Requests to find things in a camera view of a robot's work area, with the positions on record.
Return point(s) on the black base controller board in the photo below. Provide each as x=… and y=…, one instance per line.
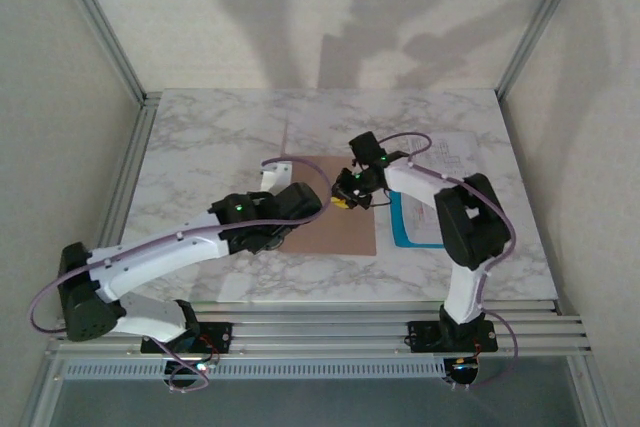
x=462, y=372
x=192, y=372

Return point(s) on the white technical drawing sheet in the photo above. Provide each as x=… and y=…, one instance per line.
x=457, y=152

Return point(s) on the aluminium frame leg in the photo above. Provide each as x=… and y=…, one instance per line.
x=41, y=392
x=592, y=392

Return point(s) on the aluminium frame post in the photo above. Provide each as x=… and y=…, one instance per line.
x=540, y=22
x=101, y=22

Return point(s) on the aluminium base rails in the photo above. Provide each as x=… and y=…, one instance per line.
x=325, y=332

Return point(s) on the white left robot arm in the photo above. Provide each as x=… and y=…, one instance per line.
x=150, y=257

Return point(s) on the blue-bordered paper sheet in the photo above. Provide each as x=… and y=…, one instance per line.
x=415, y=227

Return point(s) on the brown paper folder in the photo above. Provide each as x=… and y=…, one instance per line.
x=340, y=232

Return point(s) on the aluminium side rail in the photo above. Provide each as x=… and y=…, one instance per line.
x=138, y=147

